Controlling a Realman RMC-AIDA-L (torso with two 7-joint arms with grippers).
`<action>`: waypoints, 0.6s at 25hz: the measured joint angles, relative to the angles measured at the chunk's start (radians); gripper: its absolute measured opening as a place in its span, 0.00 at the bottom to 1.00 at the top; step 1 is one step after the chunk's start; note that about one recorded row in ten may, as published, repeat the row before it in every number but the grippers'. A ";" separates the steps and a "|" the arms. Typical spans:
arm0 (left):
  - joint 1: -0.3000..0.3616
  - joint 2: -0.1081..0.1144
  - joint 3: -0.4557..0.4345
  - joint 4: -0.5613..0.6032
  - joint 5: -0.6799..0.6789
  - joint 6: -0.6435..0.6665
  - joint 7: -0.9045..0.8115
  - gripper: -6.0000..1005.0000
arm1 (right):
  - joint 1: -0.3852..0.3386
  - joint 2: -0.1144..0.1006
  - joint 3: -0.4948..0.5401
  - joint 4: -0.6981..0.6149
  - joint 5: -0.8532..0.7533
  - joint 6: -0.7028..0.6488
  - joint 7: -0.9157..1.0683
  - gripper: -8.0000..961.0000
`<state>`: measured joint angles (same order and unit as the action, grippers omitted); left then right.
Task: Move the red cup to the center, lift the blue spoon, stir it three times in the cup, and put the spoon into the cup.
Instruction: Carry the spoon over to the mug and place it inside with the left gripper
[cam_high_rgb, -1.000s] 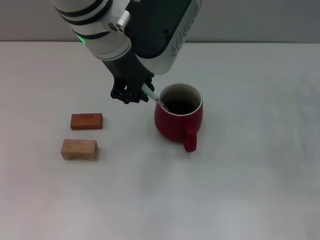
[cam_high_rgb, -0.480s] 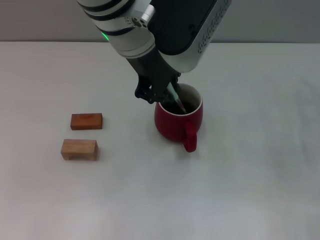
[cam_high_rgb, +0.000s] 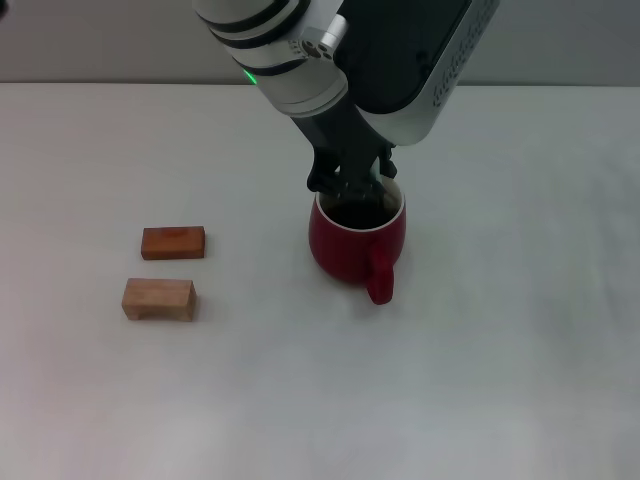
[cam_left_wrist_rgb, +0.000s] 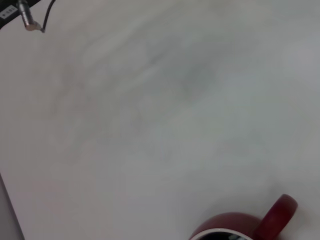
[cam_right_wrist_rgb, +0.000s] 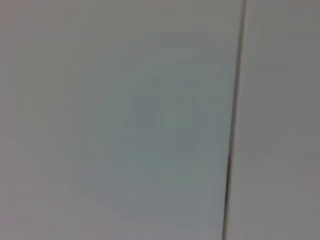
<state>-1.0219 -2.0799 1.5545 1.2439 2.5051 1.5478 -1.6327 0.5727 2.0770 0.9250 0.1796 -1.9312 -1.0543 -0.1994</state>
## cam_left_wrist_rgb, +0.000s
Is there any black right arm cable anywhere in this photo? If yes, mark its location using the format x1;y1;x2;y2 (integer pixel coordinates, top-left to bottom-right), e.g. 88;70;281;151
40;0;56;34

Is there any red ceramic mug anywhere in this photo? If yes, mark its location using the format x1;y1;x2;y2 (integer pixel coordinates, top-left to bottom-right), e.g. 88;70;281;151
188;193;299;240

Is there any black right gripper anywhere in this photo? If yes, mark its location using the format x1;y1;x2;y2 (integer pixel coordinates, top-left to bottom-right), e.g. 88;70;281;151
0;0;41;27

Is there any dark coffee liquid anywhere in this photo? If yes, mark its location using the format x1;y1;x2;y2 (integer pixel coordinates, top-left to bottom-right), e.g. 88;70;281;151
199;231;253;240

